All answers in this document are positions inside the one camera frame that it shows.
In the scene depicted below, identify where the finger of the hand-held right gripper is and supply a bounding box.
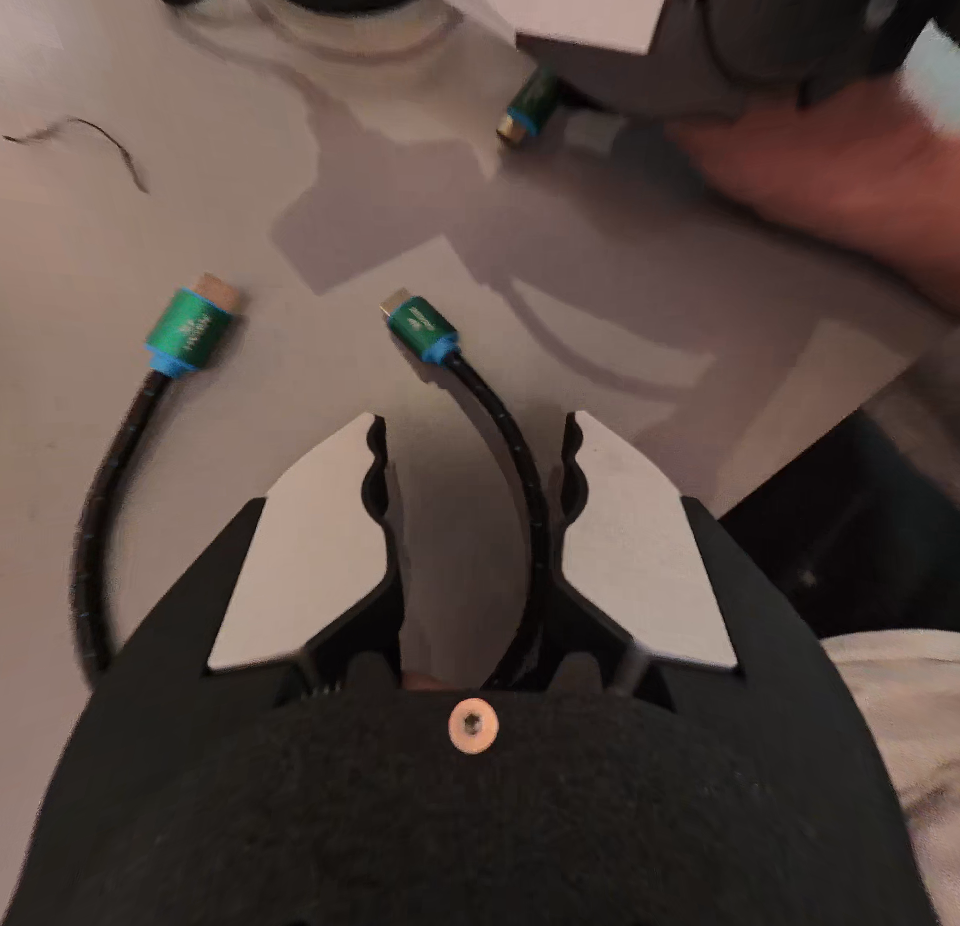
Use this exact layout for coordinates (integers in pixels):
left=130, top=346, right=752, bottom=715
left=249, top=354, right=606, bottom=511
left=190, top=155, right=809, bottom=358
left=401, top=0, right=669, bottom=55
left=517, top=0, right=751, bottom=123

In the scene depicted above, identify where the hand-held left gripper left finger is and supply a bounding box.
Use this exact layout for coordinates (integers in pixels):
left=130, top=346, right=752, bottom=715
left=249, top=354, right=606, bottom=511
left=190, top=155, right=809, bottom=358
left=208, top=412, right=406, bottom=687

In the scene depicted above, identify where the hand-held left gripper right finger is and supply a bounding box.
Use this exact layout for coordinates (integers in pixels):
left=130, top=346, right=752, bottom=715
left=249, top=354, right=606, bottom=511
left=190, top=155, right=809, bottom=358
left=547, top=412, right=740, bottom=690

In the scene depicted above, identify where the person's right hand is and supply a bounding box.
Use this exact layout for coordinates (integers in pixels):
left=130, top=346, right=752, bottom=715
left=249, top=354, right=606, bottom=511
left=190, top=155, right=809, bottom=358
left=667, top=78, right=960, bottom=319

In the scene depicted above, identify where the person's pale garment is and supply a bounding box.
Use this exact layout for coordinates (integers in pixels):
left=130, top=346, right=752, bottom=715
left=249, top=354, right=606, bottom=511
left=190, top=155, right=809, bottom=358
left=821, top=629, right=960, bottom=926

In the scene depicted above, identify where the tangled black thread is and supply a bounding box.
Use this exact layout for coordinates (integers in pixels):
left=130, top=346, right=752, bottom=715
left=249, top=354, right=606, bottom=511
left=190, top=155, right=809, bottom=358
left=2, top=116, right=151, bottom=194

